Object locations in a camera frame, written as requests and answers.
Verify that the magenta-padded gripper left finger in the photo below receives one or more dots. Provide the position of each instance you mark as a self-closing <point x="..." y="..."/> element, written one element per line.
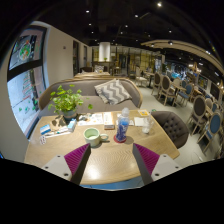
<point x="77" y="159"/>

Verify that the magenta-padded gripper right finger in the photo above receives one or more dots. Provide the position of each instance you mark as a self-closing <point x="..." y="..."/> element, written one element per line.
<point x="146" y="159"/>

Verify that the clear blue-labelled water bottle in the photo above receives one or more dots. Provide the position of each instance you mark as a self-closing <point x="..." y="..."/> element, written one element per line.
<point x="122" y="126"/>

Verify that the pale green mug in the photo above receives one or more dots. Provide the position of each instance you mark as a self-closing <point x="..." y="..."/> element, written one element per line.
<point x="91" y="137"/>

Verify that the clear drinking glass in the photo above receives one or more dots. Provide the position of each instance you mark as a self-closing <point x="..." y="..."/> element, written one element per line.
<point x="147" y="125"/>

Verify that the small light blue carton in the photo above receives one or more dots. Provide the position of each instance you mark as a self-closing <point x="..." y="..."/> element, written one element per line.
<point x="72" y="125"/>

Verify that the flat round red coaster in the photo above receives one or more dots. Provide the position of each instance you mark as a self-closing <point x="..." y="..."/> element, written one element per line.
<point x="116" y="140"/>

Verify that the white paper napkin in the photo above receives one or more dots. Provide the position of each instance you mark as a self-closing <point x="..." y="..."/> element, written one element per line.
<point x="138" y="121"/>

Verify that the pill blister pack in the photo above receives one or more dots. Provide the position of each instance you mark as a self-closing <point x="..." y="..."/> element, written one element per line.
<point x="43" y="140"/>

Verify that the dark grey tufted chair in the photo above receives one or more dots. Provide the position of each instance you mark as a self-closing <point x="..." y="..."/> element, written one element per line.
<point x="171" y="128"/>

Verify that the blue and white box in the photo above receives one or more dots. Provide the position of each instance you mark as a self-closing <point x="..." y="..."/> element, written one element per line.
<point x="45" y="129"/>

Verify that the small yellow card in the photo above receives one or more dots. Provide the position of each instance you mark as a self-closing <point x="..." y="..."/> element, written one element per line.
<point x="143" y="113"/>

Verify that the white and orange box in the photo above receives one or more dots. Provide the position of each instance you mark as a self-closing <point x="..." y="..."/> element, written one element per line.
<point x="108" y="120"/>

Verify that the grey curved sofa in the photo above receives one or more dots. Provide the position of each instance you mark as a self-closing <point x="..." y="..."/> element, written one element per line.
<point x="90" y="101"/>

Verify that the green potted plant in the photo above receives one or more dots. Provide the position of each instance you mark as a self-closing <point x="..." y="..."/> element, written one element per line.
<point x="66" y="100"/>

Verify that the group of dining chairs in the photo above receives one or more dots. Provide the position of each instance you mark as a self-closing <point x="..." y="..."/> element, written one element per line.
<point x="200" y="106"/>

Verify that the grey chevron cushion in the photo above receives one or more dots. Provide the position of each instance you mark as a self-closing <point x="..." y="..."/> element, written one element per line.
<point x="112" y="91"/>

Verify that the decorated dark-framed window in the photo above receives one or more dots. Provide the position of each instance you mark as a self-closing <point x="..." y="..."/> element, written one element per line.
<point x="23" y="86"/>

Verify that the white round column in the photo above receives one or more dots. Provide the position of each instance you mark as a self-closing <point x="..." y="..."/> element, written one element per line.
<point x="104" y="51"/>

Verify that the group of ceiling lights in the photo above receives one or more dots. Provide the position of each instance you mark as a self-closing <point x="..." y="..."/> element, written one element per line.
<point x="159" y="4"/>

